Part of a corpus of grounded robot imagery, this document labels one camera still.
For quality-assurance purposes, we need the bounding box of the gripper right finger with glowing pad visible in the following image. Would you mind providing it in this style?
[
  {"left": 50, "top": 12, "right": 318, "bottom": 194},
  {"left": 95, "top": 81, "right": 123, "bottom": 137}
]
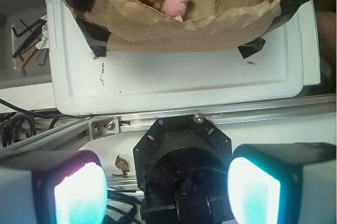
[{"left": 227, "top": 142, "right": 336, "bottom": 223}]

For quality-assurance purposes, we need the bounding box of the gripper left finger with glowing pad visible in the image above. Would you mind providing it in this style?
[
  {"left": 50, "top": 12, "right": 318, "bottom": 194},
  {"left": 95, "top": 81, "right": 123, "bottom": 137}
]
[{"left": 1, "top": 149, "right": 107, "bottom": 223}]

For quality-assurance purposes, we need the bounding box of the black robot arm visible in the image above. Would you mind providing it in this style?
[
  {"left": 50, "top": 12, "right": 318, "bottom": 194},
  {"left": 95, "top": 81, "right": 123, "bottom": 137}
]
[{"left": 1, "top": 116, "right": 336, "bottom": 223}]

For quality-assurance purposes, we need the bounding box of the grey tool tray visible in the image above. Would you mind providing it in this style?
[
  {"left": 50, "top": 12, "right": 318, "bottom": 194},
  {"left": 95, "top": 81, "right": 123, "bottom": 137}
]
[{"left": 1, "top": 0, "right": 51, "bottom": 89}]

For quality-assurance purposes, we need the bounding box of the crumpled white paper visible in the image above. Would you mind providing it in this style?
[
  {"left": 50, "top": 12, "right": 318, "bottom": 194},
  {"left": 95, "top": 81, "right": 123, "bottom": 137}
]
[{"left": 35, "top": 15, "right": 49, "bottom": 50}]

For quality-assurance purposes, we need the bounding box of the black hex key set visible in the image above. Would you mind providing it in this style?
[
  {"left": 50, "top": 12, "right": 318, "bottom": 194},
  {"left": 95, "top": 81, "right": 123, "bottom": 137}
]
[{"left": 12, "top": 19, "right": 45, "bottom": 62}]

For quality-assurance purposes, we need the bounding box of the brown paper bag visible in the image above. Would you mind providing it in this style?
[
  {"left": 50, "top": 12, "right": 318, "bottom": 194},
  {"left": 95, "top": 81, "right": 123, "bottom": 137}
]
[{"left": 63, "top": 0, "right": 301, "bottom": 56}]

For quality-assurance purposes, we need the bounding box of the aluminium frame rail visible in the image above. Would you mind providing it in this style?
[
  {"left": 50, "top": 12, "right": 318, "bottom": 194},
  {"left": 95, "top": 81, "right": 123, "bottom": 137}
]
[{"left": 1, "top": 94, "right": 336, "bottom": 155}]

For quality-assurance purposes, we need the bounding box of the black cable bundle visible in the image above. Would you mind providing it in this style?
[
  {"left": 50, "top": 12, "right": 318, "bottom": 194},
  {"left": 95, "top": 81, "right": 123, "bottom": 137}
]
[{"left": 0, "top": 99, "right": 87, "bottom": 148}]

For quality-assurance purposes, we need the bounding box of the orange handled hex key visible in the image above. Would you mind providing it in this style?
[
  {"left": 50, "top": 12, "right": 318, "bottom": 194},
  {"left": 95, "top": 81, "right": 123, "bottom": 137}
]
[{"left": 21, "top": 46, "right": 38, "bottom": 75}]

